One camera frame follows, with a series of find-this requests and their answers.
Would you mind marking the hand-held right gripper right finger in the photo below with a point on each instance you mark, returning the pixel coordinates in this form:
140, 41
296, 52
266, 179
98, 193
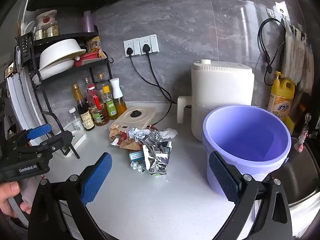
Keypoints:
222, 177

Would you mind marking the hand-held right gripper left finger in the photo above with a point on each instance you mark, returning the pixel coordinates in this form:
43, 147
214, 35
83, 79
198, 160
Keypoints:
97, 177

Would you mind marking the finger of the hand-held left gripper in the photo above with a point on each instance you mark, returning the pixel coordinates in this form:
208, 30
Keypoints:
38, 131
58, 142

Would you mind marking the white pill blister pack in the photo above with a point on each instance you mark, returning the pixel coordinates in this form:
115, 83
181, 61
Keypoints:
137, 166

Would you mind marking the blue medicine box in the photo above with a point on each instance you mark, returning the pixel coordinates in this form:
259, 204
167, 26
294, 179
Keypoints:
136, 156

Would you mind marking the brown paper bag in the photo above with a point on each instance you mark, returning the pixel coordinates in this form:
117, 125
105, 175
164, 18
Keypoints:
130, 145

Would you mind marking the purple plastic bucket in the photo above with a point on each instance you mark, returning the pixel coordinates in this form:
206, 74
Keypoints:
240, 135

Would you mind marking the red white wrapper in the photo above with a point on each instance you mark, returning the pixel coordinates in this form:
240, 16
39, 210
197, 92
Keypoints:
120, 137

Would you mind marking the brown paper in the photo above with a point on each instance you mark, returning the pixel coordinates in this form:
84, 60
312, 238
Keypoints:
113, 131

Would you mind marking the white printed paper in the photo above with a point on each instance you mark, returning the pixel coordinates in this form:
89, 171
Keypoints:
135, 132

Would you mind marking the silver foil bag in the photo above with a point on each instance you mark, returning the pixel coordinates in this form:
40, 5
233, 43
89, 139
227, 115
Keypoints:
157, 162

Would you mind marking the white tissue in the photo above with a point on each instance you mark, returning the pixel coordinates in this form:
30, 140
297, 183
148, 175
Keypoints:
170, 133

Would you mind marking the foil ball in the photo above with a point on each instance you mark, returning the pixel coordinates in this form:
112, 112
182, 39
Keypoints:
153, 137

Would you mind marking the person's left hand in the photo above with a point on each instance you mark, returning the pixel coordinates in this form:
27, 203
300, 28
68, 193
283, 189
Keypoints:
10, 188

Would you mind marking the small white cap bottle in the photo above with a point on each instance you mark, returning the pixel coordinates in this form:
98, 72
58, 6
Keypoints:
76, 122

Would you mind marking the dark soy sauce bottle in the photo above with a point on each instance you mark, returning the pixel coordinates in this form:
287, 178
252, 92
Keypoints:
85, 117

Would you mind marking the red label oil bottle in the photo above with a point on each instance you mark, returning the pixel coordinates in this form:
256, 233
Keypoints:
96, 107

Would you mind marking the white plate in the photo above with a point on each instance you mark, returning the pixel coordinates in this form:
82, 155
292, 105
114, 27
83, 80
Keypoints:
37, 79
57, 67

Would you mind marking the green label yellow cap bottle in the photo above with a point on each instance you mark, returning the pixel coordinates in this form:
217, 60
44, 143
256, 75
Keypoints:
110, 107

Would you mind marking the gold cap clear bottle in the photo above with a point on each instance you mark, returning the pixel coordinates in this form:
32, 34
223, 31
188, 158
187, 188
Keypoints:
86, 80
100, 77

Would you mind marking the cream kettle base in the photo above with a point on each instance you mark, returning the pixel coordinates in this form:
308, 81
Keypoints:
142, 120

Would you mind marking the steel sink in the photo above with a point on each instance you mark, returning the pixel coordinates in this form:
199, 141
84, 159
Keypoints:
300, 170

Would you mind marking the white top oil sprayer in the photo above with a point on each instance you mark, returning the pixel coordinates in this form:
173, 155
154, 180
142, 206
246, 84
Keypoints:
116, 87

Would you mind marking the large white bowl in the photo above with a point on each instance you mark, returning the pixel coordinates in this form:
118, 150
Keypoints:
60, 52

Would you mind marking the red plastic container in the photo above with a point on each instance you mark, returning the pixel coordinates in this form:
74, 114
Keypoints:
87, 56

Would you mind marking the white air fryer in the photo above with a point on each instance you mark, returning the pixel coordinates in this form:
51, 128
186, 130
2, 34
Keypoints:
220, 85

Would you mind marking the clear pink tool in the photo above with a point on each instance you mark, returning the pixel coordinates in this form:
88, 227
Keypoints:
304, 132

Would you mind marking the glass spice jar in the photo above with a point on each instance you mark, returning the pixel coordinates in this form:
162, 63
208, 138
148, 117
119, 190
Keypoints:
38, 33
52, 31

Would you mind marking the black kitchen rack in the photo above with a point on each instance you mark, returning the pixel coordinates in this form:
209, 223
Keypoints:
65, 36

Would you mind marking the yellow detergent bottle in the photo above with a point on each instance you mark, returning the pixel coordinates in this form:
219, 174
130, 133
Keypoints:
281, 95

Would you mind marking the yellow snack packet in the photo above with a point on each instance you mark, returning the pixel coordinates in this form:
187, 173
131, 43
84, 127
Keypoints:
95, 45

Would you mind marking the purple cup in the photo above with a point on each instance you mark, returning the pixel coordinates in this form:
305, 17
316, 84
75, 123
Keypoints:
88, 22

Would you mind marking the white wall socket panel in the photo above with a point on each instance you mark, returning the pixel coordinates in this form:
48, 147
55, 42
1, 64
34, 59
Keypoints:
131, 43
152, 42

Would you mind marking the clear wall hook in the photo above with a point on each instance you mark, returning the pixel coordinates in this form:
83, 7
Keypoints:
270, 12

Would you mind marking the white wall hook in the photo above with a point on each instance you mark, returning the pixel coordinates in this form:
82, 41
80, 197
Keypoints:
282, 8

